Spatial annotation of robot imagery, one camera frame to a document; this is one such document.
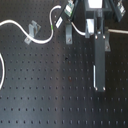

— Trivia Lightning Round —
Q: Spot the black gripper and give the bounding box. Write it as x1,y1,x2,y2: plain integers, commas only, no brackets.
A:
73,0,115,38

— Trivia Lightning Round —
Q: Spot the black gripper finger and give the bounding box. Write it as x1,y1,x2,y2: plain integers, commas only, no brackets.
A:
92,16,111,92

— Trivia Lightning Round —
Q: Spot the white cable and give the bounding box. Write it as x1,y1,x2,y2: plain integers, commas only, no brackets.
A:
0,4,88,90

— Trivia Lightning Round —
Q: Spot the black camera module with label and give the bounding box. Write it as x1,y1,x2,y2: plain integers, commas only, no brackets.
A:
55,0,74,28

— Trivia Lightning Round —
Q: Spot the grey metal cable clip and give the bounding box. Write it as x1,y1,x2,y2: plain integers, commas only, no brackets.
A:
24,20,41,45

